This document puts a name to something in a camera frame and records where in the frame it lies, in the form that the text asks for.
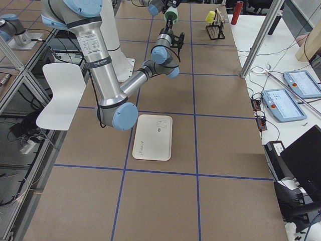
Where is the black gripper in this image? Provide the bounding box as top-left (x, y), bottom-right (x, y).
top-left (160, 18), bottom-right (175, 38)
top-left (163, 0), bottom-right (181, 8)

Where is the pale green cup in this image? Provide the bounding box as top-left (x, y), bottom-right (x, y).
top-left (164, 7), bottom-right (179, 24)

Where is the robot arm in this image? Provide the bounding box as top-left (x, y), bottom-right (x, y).
top-left (41, 1), bottom-right (185, 131)
top-left (131, 0), bottom-right (182, 17)

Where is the yellow cup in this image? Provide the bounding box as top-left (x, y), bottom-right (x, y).
top-left (205, 11), bottom-right (216, 24)

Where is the cream rabbit tray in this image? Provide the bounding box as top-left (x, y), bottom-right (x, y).
top-left (132, 114), bottom-right (173, 161)

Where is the red bottle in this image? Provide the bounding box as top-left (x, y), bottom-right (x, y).
top-left (230, 1), bottom-right (244, 25)

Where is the white chair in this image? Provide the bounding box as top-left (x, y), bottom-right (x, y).
top-left (36, 63), bottom-right (86, 131)

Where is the blue teach pendant near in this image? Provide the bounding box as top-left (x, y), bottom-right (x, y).
top-left (262, 88), bottom-right (307, 123)

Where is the blue teach pendant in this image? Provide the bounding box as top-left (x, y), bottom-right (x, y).
top-left (283, 70), bottom-right (320, 99)
top-left (262, 88), bottom-right (307, 123)

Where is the blue teach pendant far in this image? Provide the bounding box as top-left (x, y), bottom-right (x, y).
top-left (283, 70), bottom-right (320, 99)

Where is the black laptop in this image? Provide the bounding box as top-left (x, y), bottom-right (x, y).
top-left (280, 125), bottom-right (320, 201)

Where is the black wire cup rack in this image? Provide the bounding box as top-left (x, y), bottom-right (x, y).
top-left (206, 8), bottom-right (226, 40)

